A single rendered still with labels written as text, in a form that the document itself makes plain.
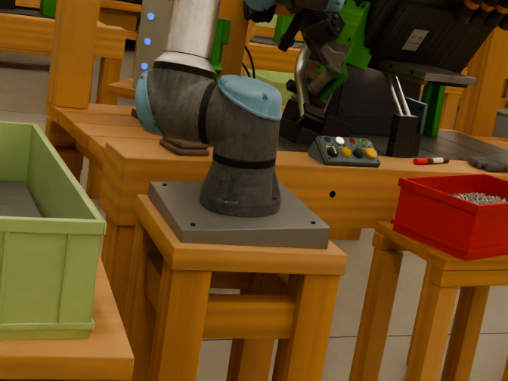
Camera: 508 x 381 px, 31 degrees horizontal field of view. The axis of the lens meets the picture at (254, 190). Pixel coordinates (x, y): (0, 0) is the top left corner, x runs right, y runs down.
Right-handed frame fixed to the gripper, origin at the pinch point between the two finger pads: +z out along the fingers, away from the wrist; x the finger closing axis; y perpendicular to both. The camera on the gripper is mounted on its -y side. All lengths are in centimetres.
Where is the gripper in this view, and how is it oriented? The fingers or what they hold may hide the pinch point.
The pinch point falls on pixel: (336, 69)
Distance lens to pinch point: 227.1
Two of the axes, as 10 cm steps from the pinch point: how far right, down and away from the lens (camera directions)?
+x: 3.2, -6.2, 7.2
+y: 7.7, -2.7, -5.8
